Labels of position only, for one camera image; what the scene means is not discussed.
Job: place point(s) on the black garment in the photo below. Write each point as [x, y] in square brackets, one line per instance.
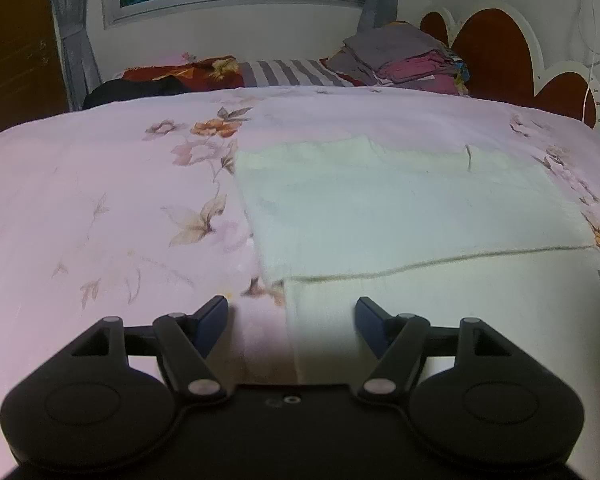
[120, 90]

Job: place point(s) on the grey striped pillow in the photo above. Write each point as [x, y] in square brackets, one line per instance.
[273, 73]

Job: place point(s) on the brown wooden door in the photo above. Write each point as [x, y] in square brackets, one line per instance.
[31, 82]

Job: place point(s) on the grey left curtain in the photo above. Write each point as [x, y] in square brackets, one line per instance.
[77, 56]

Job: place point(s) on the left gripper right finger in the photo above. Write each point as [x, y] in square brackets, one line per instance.
[403, 343]

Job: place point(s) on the red floral blanket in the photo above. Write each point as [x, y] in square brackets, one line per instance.
[209, 74]

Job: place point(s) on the pale green cloth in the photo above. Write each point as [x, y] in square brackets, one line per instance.
[442, 236]

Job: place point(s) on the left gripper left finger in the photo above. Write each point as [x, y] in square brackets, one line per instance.
[165, 358]

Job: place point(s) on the stack of folded clothes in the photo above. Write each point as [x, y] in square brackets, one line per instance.
[400, 55]

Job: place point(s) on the pink floral bed blanket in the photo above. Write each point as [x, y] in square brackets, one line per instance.
[131, 209]

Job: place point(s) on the red heart-shaped headboard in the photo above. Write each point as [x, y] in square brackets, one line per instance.
[506, 64]

